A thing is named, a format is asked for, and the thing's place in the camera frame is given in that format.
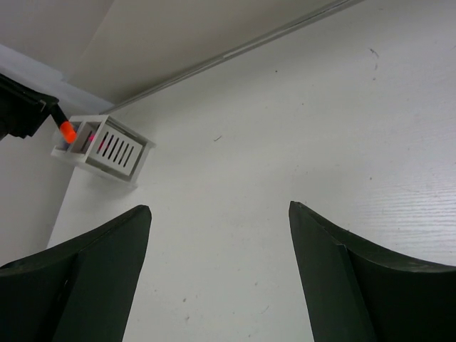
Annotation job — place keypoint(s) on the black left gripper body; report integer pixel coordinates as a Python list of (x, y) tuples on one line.
[(23, 110)]

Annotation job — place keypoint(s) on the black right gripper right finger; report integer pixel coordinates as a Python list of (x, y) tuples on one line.
[(356, 290)]

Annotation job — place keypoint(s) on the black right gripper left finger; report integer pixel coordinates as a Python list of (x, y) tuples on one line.
[(79, 290)]

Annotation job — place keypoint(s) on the orange cap highlighter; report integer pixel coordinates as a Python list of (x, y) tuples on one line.
[(64, 125)]

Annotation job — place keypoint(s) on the pink cap highlighter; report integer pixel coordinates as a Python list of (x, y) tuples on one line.
[(95, 140)]

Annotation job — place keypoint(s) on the white slatted organizer box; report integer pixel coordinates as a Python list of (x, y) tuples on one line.
[(121, 156)]

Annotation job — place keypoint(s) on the aluminium table edge rail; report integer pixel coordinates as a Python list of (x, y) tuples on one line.
[(292, 26)]

